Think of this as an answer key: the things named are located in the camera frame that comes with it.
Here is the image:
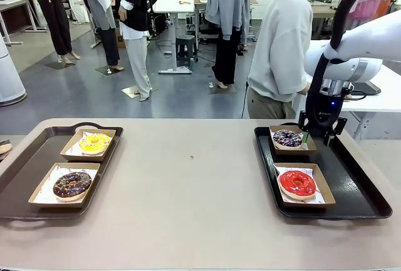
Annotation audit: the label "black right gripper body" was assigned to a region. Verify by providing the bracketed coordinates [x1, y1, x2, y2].
[315, 95, 346, 130]

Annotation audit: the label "brown cardboard donut box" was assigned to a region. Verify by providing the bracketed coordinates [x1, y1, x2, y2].
[60, 128, 117, 162]
[274, 163, 336, 208]
[269, 125, 317, 156]
[28, 162, 101, 208]

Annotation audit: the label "purple white sprinkled donut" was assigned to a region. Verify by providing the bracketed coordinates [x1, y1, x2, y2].
[272, 129, 303, 150]

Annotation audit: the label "red glazed donut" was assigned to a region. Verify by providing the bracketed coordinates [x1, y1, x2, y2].
[278, 170, 317, 198]

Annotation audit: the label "yellow sprinkled donut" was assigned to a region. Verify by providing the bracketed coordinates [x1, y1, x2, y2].
[78, 133, 112, 155]

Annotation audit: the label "chocolate sprinkled donut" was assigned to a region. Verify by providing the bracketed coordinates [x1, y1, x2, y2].
[53, 171, 93, 202]

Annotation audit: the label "large white table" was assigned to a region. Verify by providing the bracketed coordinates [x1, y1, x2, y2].
[293, 39, 401, 142]

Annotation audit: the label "person in light sweater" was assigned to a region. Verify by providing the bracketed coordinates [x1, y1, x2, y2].
[246, 0, 314, 119]

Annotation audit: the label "background desk with robot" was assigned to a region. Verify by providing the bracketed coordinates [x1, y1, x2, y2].
[308, 0, 338, 40]

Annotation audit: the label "mannequin grey hoodie black trousers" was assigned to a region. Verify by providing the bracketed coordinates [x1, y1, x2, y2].
[205, 0, 251, 89]

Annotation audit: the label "black plastic stool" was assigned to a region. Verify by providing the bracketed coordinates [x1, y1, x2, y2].
[175, 35, 199, 68]

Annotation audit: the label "white standing desk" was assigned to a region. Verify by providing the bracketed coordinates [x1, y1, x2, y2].
[152, 0, 197, 74]

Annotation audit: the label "mannequin black vest beige trousers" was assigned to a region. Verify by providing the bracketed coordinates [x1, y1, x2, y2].
[114, 0, 153, 101]

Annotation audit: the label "cardboard box on floor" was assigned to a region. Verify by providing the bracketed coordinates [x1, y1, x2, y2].
[115, 26, 125, 49]

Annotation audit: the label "mannequin white shirt dark trousers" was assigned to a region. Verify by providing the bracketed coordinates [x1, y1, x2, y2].
[75, 0, 125, 73]

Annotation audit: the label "tan flat object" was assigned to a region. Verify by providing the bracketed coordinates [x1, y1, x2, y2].
[0, 139, 13, 156]

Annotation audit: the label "white desk with clothes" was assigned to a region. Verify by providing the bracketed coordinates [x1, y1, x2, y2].
[0, 0, 40, 46]

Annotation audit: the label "black tray with handles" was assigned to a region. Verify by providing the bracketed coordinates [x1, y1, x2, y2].
[253, 123, 393, 220]

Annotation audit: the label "thick black arm hose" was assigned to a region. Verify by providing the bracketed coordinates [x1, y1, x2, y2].
[305, 0, 389, 128]

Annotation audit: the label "square mannequin base plate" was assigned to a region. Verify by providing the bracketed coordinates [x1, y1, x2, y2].
[95, 65, 125, 76]
[121, 85, 157, 97]
[43, 59, 76, 70]

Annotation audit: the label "dark brown tray with handles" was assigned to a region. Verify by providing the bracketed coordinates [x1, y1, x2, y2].
[0, 122, 125, 221]

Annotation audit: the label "white round pedestal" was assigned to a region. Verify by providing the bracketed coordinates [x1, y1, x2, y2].
[0, 36, 28, 106]

